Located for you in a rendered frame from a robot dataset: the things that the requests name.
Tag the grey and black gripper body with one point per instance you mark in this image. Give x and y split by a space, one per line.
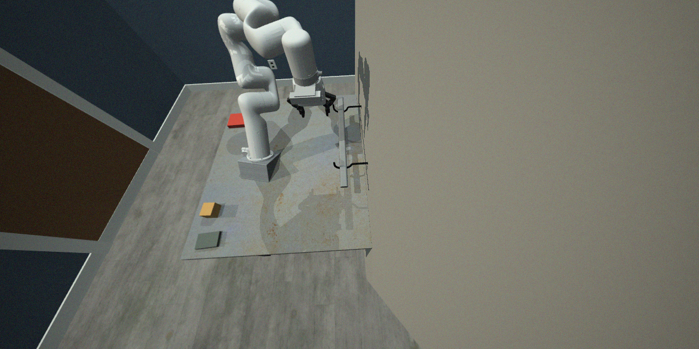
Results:
319 87

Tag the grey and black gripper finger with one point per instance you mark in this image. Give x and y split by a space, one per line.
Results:
330 102
299 108

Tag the beige wall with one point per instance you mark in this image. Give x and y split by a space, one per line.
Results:
533 170

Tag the red flat block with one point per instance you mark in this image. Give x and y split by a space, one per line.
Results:
236 121

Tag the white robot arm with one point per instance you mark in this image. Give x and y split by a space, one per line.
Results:
282 36

